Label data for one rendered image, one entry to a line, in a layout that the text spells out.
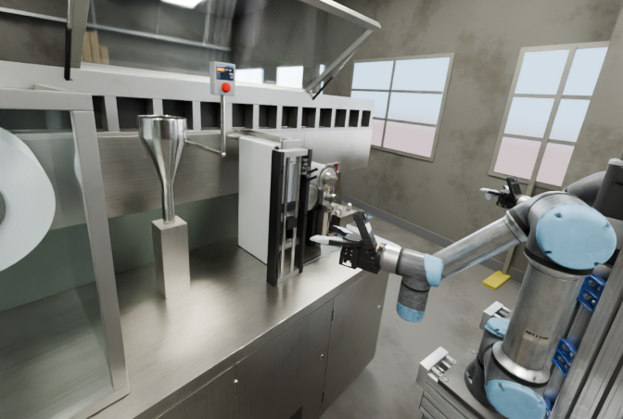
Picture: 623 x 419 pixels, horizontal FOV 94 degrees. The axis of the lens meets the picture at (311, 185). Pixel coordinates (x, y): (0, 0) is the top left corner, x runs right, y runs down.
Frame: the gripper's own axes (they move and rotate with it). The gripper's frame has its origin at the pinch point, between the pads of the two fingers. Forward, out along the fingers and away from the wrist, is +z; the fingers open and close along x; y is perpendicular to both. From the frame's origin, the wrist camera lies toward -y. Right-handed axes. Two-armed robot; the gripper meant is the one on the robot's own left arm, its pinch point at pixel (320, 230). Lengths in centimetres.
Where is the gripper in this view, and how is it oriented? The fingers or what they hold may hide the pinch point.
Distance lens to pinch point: 90.9
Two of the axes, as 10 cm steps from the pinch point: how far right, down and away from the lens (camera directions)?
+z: -8.8, -2.0, 4.2
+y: -1.4, 9.8, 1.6
